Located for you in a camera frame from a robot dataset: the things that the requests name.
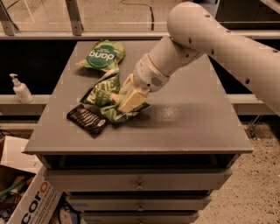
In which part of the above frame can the white pump dispenser bottle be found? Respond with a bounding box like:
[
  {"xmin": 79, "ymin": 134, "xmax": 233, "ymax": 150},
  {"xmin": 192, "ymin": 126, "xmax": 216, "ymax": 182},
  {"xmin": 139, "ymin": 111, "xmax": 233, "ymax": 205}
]
[{"xmin": 10, "ymin": 73, "xmax": 33, "ymax": 103}]

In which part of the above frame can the white cardboard box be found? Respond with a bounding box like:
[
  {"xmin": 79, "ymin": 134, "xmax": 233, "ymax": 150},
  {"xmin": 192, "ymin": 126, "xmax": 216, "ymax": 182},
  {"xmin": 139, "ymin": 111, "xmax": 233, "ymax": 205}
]
[{"xmin": 0, "ymin": 136, "xmax": 62, "ymax": 224}]

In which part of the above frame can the top drawer knob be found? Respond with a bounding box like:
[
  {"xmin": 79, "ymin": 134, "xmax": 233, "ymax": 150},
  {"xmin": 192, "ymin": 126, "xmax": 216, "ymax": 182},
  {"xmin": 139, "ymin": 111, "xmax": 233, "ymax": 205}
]
[{"xmin": 136, "ymin": 181, "xmax": 144, "ymax": 190}]

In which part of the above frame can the middle drawer knob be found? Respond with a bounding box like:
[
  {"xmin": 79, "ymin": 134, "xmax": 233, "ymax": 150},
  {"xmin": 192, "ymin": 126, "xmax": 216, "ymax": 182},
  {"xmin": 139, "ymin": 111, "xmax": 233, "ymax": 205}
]
[{"xmin": 137, "ymin": 204, "xmax": 144, "ymax": 212}]

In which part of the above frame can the drawer knob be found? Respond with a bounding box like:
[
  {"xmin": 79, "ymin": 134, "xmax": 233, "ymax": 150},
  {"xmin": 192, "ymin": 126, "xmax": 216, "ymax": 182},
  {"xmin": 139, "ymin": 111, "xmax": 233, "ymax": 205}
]
[
  {"xmin": 136, "ymin": 181, "xmax": 144, "ymax": 190},
  {"xmin": 137, "ymin": 204, "xmax": 144, "ymax": 212}
]

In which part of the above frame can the metal railing frame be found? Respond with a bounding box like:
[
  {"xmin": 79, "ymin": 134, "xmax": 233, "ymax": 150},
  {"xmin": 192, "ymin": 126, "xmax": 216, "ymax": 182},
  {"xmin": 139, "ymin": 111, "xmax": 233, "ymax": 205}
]
[{"xmin": 0, "ymin": 0, "xmax": 280, "ymax": 39}]

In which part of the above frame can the grey drawer cabinet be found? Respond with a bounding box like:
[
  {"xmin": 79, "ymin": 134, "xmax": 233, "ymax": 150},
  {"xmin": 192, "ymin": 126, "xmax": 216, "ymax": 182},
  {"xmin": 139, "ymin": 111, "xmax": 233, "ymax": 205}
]
[{"xmin": 26, "ymin": 41, "xmax": 252, "ymax": 224}]

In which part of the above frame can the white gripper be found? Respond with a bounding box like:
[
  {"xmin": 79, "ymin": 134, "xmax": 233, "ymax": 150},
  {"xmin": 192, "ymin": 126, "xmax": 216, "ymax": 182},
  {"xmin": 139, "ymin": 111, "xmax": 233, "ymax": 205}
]
[{"xmin": 118, "ymin": 54, "xmax": 169, "ymax": 113}]

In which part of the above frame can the black rxbar chocolate bar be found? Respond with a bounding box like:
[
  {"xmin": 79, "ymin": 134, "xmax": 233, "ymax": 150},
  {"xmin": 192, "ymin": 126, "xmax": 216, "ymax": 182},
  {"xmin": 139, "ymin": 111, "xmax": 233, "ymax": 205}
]
[{"xmin": 66, "ymin": 104, "xmax": 106, "ymax": 135}]

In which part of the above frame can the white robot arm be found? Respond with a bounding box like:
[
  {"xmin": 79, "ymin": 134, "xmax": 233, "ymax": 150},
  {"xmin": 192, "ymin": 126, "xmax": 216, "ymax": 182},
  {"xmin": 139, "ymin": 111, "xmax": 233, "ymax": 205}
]
[{"xmin": 118, "ymin": 2, "xmax": 280, "ymax": 115}]

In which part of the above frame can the green dang chip bag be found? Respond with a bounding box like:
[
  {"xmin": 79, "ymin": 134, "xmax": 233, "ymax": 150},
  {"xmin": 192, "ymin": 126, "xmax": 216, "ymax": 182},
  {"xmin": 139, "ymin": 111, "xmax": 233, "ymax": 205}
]
[{"xmin": 75, "ymin": 39, "xmax": 125, "ymax": 73}]

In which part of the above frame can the green jalapeno chip bag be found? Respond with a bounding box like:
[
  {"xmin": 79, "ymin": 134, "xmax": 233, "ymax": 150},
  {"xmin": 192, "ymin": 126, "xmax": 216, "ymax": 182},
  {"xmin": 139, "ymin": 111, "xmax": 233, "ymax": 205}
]
[{"xmin": 79, "ymin": 69, "xmax": 150, "ymax": 123}]

